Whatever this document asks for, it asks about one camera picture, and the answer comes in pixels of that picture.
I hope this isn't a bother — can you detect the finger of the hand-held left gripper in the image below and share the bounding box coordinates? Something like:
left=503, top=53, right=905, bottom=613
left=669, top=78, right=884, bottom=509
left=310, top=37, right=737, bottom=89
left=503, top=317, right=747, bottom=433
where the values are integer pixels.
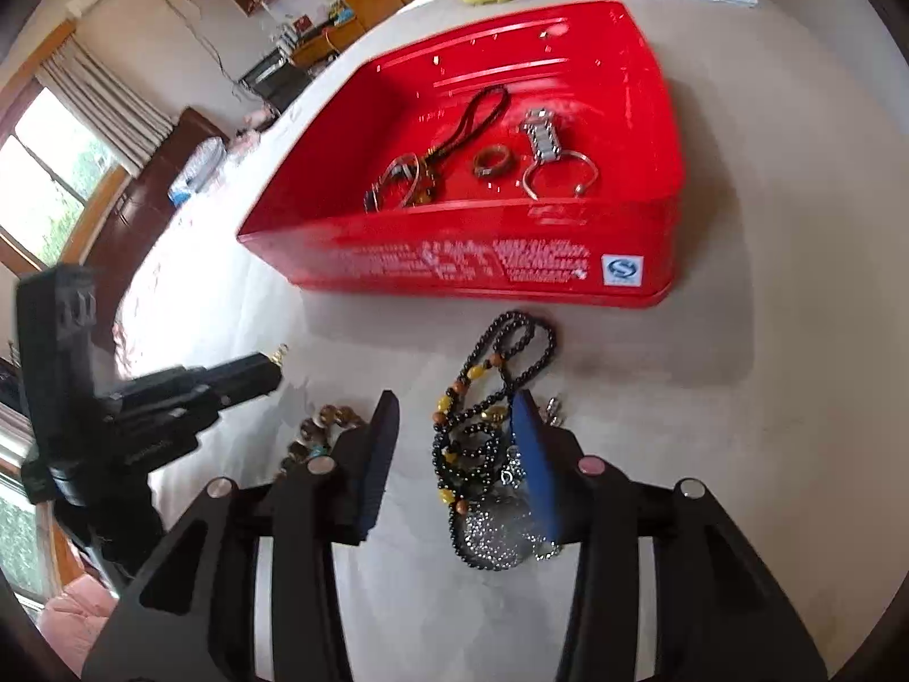
left=112, top=405, right=223, bottom=471
left=105, top=351, right=283, bottom=418

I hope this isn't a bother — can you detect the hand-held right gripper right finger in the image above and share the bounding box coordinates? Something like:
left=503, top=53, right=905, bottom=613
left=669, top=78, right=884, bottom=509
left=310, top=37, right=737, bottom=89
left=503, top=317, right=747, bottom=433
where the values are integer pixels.
left=507, top=389, right=828, bottom=682

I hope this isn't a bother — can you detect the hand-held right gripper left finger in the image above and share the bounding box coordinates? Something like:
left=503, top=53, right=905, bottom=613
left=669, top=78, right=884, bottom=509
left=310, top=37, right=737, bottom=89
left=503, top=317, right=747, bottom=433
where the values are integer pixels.
left=81, top=389, right=401, bottom=682

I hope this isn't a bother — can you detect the black bead necklace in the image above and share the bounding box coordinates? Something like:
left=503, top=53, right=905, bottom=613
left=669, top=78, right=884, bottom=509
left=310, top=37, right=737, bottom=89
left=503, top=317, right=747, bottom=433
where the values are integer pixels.
left=432, top=310, right=558, bottom=573

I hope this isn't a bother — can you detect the red tin box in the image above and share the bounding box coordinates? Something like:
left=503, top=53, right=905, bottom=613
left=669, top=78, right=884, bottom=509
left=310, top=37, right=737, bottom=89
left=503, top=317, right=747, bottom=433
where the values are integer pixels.
left=236, top=0, right=686, bottom=310

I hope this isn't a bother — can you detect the wide silver bangle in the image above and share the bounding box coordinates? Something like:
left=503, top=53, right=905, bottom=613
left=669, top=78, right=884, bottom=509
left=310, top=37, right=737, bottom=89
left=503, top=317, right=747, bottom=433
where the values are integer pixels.
left=364, top=151, right=426, bottom=214

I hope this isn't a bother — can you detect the thin silver bangle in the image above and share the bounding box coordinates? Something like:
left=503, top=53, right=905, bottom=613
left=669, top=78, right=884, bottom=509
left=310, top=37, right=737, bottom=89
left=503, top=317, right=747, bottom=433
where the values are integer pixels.
left=522, top=151, right=598, bottom=198

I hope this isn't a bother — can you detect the black cord lanyard with pendant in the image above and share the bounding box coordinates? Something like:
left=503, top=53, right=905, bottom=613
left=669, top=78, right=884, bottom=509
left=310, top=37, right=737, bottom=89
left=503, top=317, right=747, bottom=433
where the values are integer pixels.
left=418, top=84, right=511, bottom=205

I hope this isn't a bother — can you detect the small brown bead bracelet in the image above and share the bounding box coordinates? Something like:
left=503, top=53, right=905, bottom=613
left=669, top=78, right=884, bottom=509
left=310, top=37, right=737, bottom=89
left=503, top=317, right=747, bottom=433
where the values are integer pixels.
left=472, top=144, right=512, bottom=179

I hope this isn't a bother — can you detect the metal link bracelet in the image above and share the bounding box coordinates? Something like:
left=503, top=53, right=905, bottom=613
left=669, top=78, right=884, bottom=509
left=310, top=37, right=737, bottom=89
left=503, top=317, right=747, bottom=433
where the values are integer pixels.
left=518, top=108, right=564, bottom=163

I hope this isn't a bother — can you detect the dark wooden headboard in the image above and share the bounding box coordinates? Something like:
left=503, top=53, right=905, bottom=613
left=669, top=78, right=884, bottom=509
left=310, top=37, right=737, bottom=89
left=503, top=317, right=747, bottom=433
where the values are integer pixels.
left=60, top=106, right=228, bottom=356

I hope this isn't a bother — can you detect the pink cushion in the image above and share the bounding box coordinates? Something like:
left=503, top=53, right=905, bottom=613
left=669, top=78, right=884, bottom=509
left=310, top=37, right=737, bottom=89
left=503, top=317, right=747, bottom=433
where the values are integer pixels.
left=43, top=577, right=119, bottom=656

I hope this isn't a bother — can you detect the folded grey blue towel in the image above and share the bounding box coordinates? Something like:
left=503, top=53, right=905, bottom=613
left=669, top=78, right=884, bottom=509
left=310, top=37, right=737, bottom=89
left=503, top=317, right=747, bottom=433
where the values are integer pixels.
left=168, top=136, right=227, bottom=203

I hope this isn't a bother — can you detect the window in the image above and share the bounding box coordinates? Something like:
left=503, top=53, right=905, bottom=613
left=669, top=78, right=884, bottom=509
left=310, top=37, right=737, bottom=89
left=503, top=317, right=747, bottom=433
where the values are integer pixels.
left=0, top=81, right=129, bottom=271

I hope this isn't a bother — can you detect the beige curtain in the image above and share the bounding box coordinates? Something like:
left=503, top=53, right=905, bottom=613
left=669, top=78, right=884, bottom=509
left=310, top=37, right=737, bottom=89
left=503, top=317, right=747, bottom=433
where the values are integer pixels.
left=35, top=39, right=175, bottom=178

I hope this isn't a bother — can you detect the black chair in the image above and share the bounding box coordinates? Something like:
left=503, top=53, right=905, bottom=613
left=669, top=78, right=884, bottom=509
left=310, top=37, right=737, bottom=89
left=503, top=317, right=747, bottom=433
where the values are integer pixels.
left=241, top=49, right=314, bottom=115

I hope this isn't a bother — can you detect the wooden desk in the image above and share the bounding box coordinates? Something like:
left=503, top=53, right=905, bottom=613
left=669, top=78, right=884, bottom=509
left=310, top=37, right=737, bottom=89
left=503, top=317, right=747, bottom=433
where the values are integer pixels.
left=284, top=3, right=370, bottom=68

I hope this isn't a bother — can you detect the large bead bracelet with amber bead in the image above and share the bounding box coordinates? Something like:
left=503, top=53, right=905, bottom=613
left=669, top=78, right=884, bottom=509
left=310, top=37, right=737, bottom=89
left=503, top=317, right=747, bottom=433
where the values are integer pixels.
left=280, top=404, right=370, bottom=473

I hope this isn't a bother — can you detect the silver chain jewelry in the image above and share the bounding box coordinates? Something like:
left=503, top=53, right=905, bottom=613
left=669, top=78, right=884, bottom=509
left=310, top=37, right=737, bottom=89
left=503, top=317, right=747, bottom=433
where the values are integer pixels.
left=461, top=501, right=564, bottom=573

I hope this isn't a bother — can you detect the white wall cable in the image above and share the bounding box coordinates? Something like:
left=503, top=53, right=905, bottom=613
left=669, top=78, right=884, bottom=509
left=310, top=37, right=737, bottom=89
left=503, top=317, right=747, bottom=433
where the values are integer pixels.
left=181, top=7, right=243, bottom=86

